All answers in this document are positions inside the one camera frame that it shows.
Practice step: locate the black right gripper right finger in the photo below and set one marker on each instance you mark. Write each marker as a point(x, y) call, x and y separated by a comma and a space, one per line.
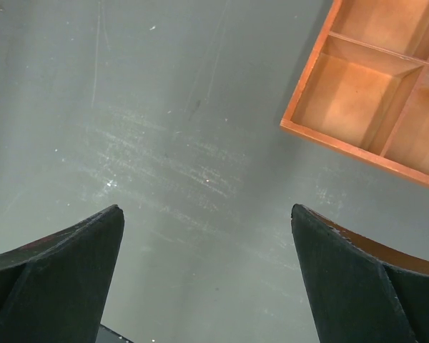
point(359, 290)

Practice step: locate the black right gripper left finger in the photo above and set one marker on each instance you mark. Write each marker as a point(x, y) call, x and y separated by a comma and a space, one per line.
point(55, 289)

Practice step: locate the wooden compartment tray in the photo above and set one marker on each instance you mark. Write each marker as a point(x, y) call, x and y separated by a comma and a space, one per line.
point(364, 90)

